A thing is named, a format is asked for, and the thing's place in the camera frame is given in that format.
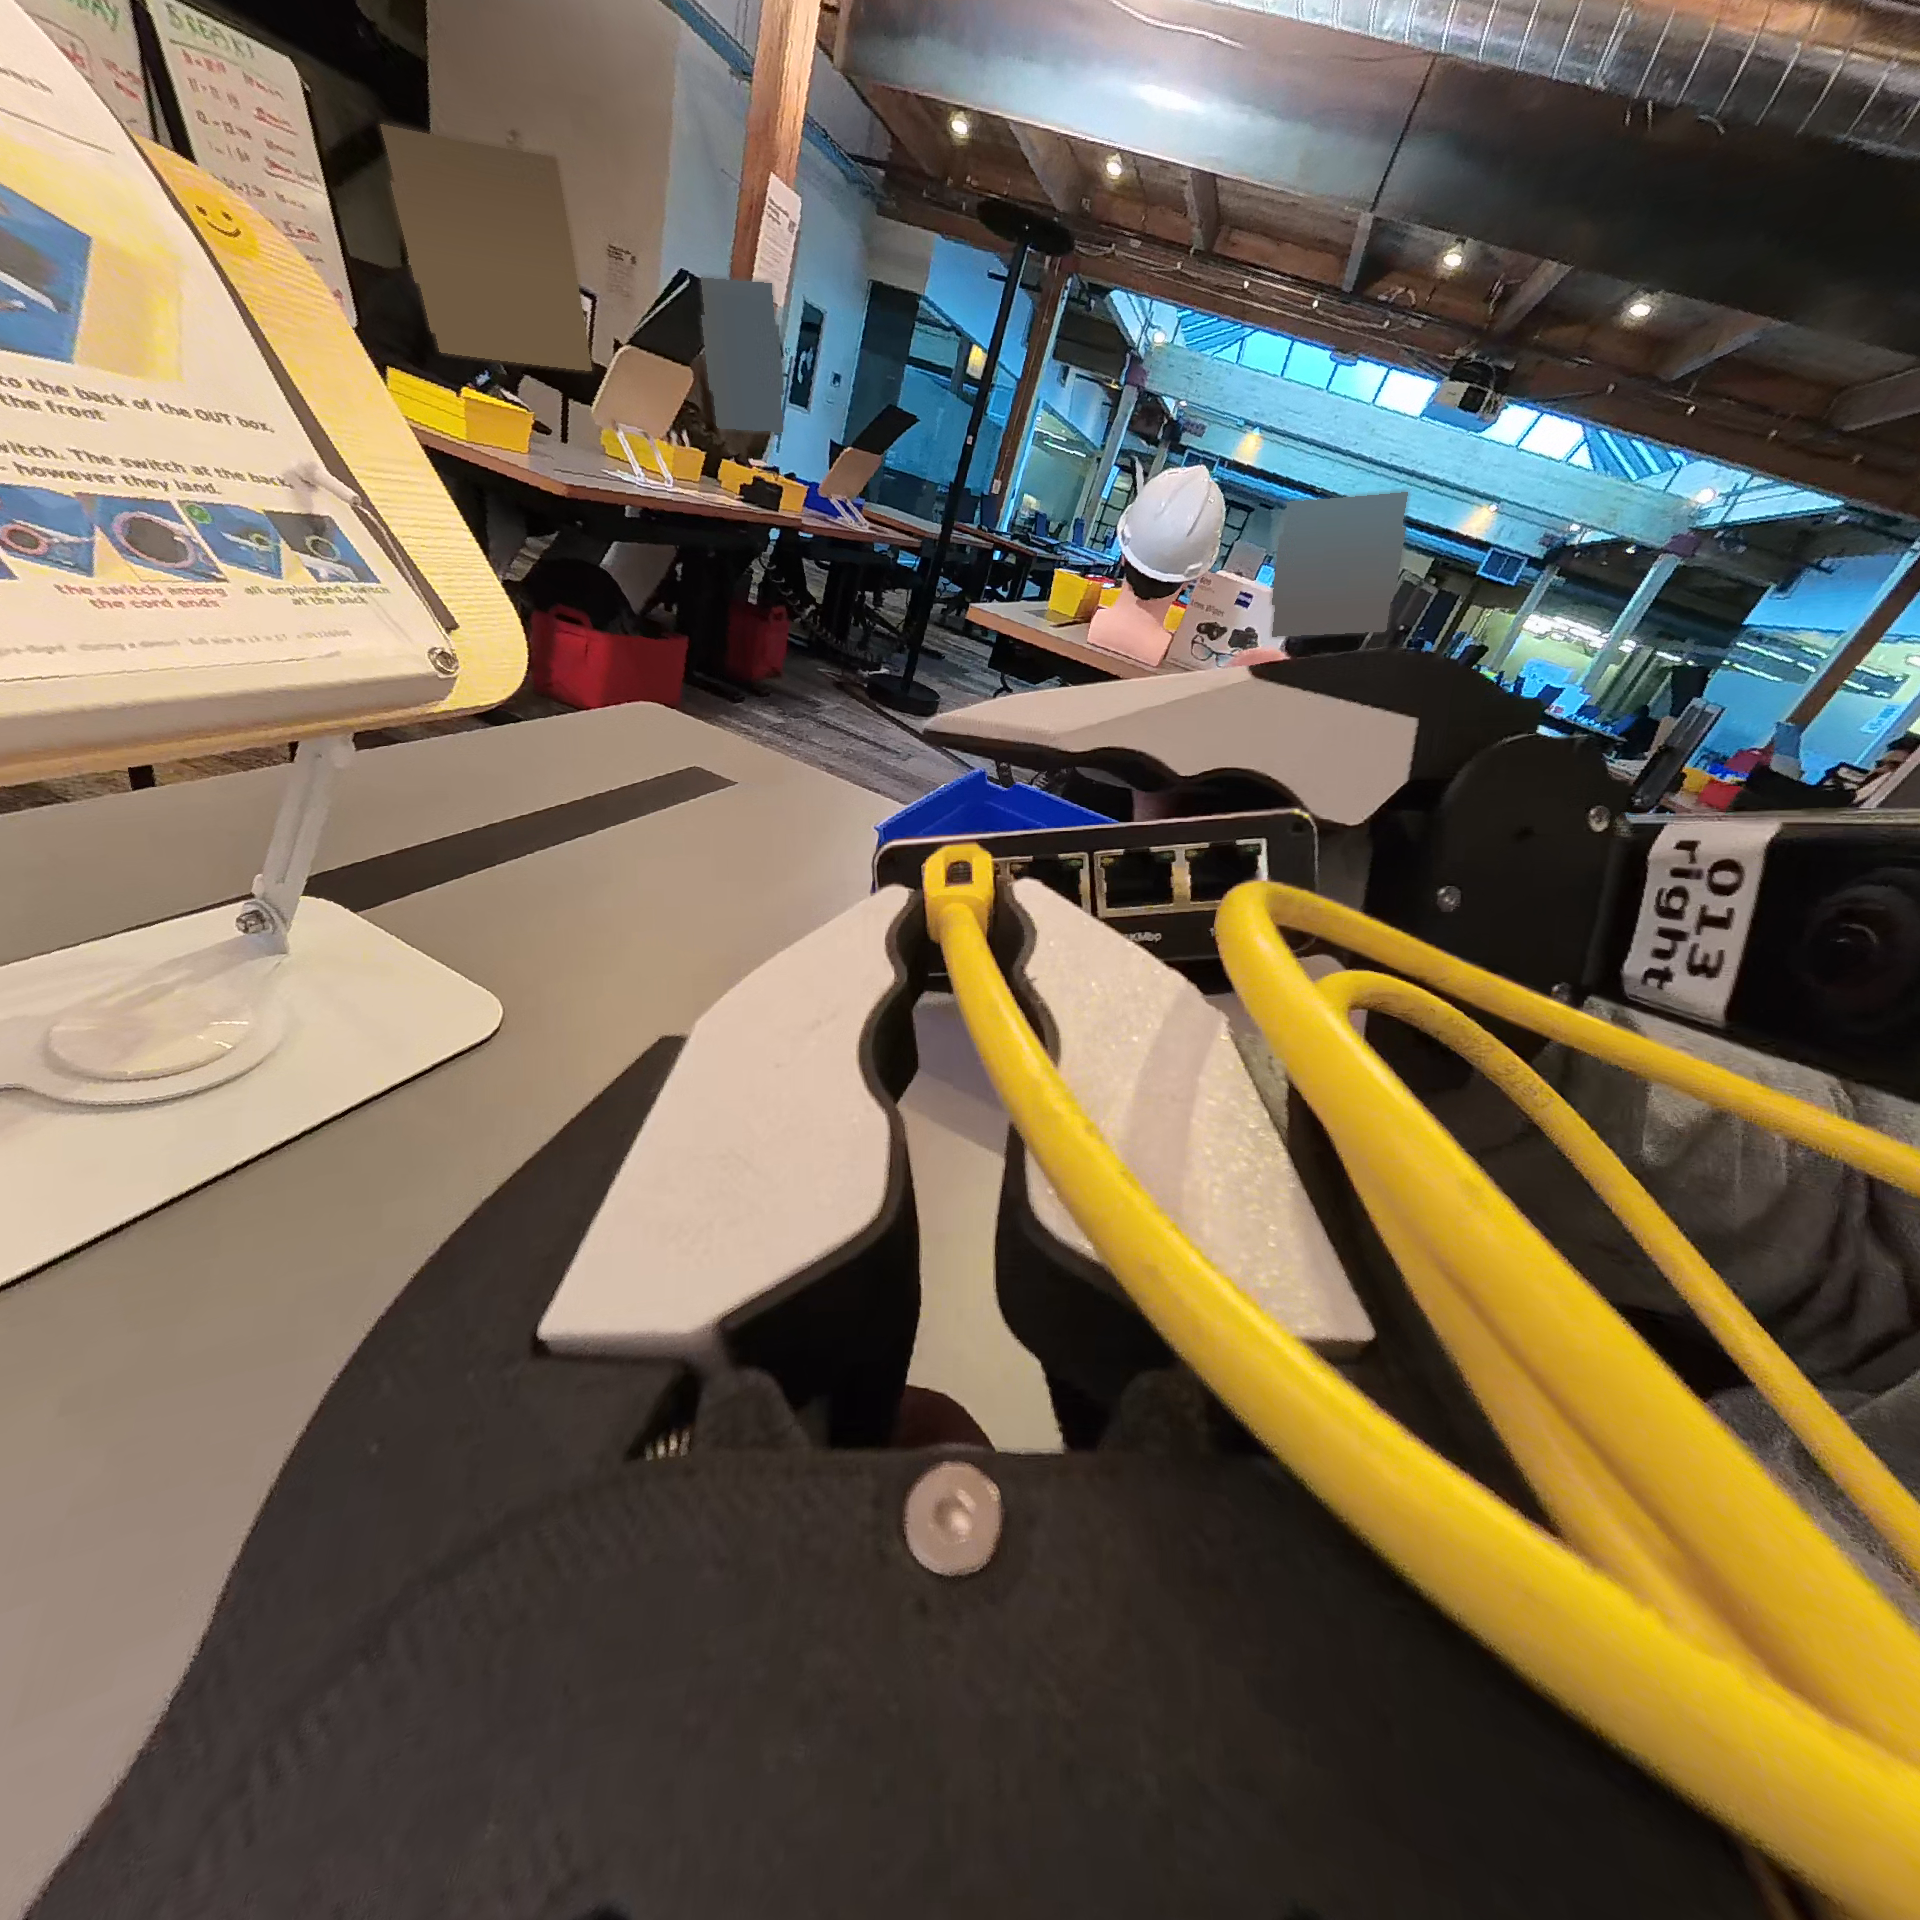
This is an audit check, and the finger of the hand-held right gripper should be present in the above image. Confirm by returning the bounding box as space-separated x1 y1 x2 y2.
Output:
917 665 1421 830

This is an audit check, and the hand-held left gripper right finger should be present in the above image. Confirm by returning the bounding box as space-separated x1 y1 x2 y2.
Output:
994 880 1376 1442

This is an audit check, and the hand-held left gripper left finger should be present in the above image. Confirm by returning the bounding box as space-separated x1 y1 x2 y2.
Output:
535 882 924 1442

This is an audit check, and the black network switch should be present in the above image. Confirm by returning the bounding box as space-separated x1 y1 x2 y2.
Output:
872 806 1325 984

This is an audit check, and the yellow ethernet cable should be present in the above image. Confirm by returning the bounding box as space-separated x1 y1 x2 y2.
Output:
917 843 1920 1920

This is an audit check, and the person's right forearm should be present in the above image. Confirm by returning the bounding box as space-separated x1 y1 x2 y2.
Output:
1499 996 1920 1390

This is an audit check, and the white product box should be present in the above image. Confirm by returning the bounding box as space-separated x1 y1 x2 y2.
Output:
1175 570 1280 673

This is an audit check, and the mannequin head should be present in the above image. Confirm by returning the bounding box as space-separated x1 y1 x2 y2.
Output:
1089 564 1190 673

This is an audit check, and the small wooden table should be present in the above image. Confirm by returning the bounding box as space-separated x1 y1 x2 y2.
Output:
965 597 1202 686

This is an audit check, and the white hard hat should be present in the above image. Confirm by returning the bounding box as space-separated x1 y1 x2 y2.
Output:
1115 462 1229 584

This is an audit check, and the blue plastic bin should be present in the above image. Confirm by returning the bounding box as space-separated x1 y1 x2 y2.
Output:
873 770 1122 858

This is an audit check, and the wide red bin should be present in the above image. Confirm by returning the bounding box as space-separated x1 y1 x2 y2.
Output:
526 603 691 713

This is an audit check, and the white sign stand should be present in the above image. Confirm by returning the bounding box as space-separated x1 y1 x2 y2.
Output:
0 732 505 1292

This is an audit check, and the long wooden table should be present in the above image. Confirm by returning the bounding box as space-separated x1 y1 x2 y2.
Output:
407 422 919 709

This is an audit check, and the yellow plastic bin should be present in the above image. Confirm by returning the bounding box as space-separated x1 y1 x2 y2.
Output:
384 366 540 457

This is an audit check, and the instruction sign board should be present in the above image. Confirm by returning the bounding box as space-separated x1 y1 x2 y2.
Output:
0 0 532 787

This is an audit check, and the handwritten whiteboard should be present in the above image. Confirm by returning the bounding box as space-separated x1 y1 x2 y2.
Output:
142 0 362 327

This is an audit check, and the wooden post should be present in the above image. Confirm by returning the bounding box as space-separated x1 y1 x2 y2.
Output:
728 0 825 291

